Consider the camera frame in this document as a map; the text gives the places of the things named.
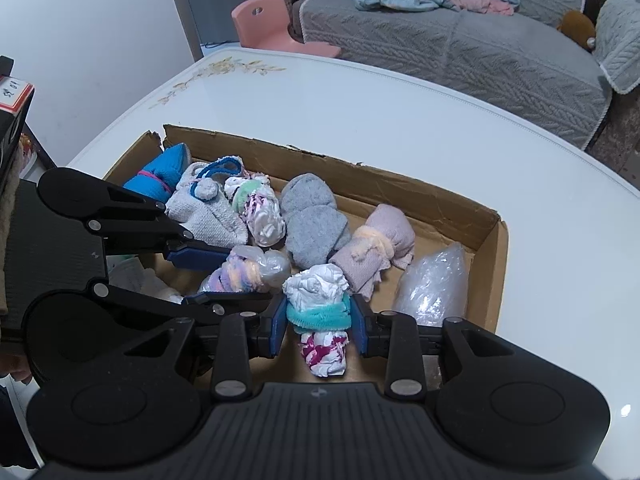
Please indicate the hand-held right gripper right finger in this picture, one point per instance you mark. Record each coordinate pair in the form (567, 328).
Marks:
(359, 332)

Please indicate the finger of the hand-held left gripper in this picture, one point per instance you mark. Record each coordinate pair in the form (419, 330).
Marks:
(200, 258)
(200, 301)

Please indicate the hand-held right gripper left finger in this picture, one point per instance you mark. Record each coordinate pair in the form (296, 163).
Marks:
(277, 327)

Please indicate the white magenta sock roll teal band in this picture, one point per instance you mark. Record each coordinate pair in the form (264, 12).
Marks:
(320, 317)

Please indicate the pastel fuzzy sock roll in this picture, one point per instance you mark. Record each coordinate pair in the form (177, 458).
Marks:
(240, 272)

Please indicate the cardboard box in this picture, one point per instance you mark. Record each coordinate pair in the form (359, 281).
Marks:
(425, 195)

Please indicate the person's left hand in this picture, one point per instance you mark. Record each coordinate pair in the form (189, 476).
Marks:
(15, 372)

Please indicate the grey white sock roll blue trim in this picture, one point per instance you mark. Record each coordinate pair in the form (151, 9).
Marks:
(205, 215)

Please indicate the white green purple sock roll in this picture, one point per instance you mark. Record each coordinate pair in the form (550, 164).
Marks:
(262, 220)

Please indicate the clear plastic bag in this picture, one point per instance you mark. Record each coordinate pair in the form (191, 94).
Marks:
(435, 285)

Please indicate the lavender sock roll peach band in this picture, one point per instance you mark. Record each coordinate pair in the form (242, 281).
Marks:
(390, 230)

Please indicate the pink plastic chair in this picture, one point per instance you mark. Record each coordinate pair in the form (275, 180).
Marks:
(260, 15)

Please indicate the grey covered sofa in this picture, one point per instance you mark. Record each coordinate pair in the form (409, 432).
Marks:
(450, 60)

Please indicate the brown plush toy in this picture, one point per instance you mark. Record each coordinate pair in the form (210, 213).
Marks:
(577, 27)

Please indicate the door frame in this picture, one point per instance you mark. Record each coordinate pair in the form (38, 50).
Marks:
(182, 5)

